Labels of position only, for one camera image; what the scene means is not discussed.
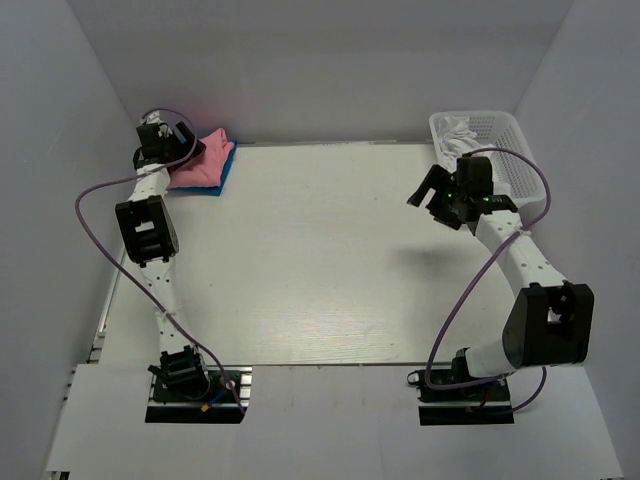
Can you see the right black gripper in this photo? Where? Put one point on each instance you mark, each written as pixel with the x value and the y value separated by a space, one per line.
pixel 435 178

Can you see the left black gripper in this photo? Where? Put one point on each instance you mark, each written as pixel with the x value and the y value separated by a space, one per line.
pixel 191 146

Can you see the pink t shirt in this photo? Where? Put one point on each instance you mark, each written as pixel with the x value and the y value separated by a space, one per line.
pixel 205 169

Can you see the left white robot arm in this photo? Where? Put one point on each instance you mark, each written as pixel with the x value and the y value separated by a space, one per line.
pixel 151 242

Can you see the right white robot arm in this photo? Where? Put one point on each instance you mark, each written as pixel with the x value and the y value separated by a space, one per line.
pixel 550 321

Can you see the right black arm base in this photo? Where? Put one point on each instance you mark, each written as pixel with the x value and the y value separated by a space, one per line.
pixel 485 404

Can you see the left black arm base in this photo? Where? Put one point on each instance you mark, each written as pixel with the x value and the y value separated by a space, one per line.
pixel 184 390

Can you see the folded blue t shirt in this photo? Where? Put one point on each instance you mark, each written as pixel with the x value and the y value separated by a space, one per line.
pixel 217 190

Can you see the white crumpled t shirt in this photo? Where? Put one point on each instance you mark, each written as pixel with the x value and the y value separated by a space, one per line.
pixel 452 137

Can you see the white plastic basket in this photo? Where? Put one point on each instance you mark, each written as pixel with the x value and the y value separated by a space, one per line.
pixel 511 175

